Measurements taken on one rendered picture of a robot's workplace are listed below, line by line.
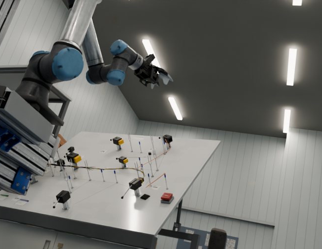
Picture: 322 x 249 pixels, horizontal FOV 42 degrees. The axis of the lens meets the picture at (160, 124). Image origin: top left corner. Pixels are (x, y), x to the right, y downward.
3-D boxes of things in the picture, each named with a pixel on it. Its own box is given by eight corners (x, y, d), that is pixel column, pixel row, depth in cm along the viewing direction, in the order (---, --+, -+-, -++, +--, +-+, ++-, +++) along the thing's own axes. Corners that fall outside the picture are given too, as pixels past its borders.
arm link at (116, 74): (109, 89, 188) (115, 68, 192) (126, 85, 181) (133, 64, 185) (96, 80, 183) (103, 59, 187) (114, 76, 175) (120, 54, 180)
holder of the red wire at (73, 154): (69, 164, 284) (66, 150, 280) (82, 168, 276) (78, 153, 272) (64, 167, 281) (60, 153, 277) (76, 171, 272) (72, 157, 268)
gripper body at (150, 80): (146, 87, 201) (130, 74, 193) (149, 72, 205) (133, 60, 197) (159, 83, 196) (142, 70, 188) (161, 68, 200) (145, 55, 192)
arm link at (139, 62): (126, 54, 194) (140, 49, 189) (133, 60, 197) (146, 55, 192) (124, 67, 190) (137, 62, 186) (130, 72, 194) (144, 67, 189)
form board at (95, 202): (-16, 205, 254) (-17, 202, 254) (81, 133, 336) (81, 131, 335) (155, 237, 201) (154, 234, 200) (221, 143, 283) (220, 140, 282)
